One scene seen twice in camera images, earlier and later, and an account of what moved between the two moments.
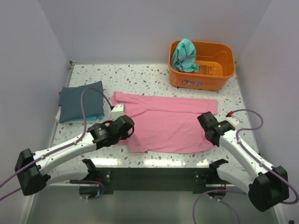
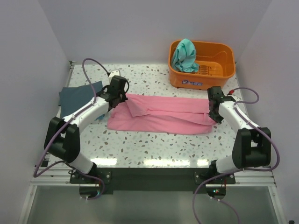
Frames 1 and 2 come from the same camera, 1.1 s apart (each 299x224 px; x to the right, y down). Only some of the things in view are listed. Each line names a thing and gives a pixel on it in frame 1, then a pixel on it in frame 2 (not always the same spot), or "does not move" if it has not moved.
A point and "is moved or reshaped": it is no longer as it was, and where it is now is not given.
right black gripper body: x=211 y=140 to x=216 y=117
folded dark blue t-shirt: x=70 y=106 does not move
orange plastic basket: x=216 y=64 does not move
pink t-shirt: x=167 y=124 is moved or reshaped
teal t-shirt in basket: x=184 y=56 does not move
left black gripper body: x=123 y=136 to x=122 y=96
